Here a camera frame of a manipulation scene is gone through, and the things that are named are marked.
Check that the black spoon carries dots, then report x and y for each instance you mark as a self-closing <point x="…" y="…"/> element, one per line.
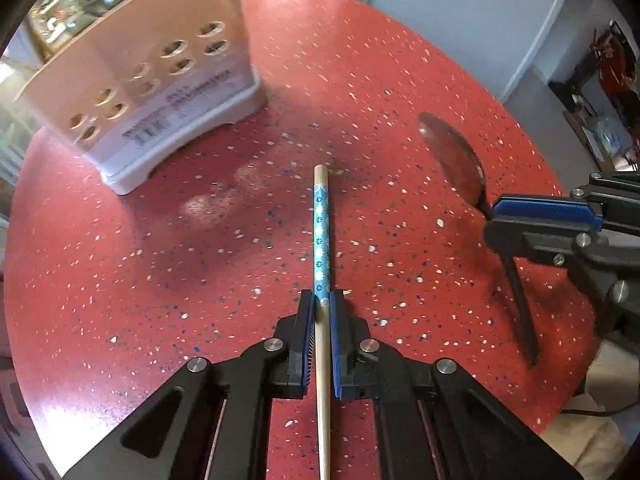
<point x="450" y="150"/>

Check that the white beige utensil holder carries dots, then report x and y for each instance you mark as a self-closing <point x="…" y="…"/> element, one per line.
<point x="150" y="25"/>

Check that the blue patterned wooden chopstick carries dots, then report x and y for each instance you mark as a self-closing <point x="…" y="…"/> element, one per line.
<point x="321" y="240"/>

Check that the red cloth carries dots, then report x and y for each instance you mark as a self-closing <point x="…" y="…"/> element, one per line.
<point x="614" y="60"/>

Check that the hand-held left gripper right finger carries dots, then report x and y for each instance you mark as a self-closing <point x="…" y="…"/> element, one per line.
<point x="340" y="350"/>

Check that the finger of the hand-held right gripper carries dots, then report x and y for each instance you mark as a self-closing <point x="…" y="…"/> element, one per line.
<point x="510" y="240"/>
<point x="545" y="210"/>

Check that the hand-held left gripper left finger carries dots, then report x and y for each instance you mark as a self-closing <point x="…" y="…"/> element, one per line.
<point x="307" y="340"/>

